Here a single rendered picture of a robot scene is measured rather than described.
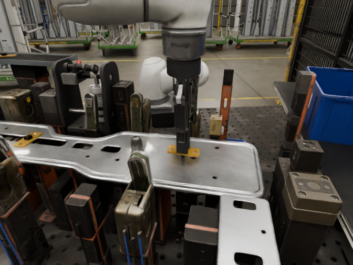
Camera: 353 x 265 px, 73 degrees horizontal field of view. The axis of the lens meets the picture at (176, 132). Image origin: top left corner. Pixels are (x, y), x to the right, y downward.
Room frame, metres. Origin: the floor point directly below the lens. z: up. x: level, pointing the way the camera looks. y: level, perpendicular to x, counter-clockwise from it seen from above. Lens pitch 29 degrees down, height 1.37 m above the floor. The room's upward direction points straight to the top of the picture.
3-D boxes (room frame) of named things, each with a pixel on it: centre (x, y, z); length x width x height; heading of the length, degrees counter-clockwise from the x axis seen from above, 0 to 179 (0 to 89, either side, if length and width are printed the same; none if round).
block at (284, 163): (0.47, -0.27, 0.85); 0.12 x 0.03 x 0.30; 169
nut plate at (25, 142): (0.62, 0.44, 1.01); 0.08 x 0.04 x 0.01; 169
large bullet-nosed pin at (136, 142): (0.55, 0.11, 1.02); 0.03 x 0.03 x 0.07
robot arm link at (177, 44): (0.53, -0.02, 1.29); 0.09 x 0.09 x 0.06
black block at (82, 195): (0.40, 0.21, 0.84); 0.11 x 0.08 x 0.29; 169
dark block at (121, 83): (0.78, 0.18, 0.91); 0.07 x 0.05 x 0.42; 169
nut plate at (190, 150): (0.53, -0.02, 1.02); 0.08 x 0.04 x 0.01; 79
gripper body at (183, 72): (0.53, -0.02, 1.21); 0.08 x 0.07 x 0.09; 169
